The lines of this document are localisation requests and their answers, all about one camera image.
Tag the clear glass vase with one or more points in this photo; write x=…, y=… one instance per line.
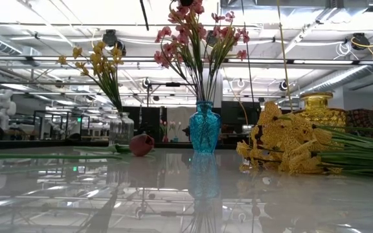
x=122, y=129

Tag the black table frame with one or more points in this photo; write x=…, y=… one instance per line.
x=28, y=144

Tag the yellow glass vase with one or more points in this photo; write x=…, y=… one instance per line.
x=317, y=110

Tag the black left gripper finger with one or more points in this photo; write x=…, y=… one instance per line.
x=145, y=16

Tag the small potted pink flowers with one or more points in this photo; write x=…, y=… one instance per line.
x=165, y=139

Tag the pink artificial flower bunch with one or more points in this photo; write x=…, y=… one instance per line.
x=164, y=58
x=188, y=29
x=228, y=32

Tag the overhead rig crossbar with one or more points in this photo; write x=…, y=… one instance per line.
x=335, y=61

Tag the patterned tapestry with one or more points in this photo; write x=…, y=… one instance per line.
x=364, y=118

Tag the black light stand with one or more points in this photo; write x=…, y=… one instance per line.
x=173, y=84

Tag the yellow artificial flower bunch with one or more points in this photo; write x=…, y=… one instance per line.
x=287, y=145
x=112, y=92

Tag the white robot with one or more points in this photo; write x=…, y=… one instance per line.
x=2, y=106

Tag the black cabinet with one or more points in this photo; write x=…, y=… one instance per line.
x=235, y=119

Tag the black cage frame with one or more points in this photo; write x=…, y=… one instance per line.
x=60, y=112

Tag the blue glass vase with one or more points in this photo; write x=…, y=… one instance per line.
x=204, y=129

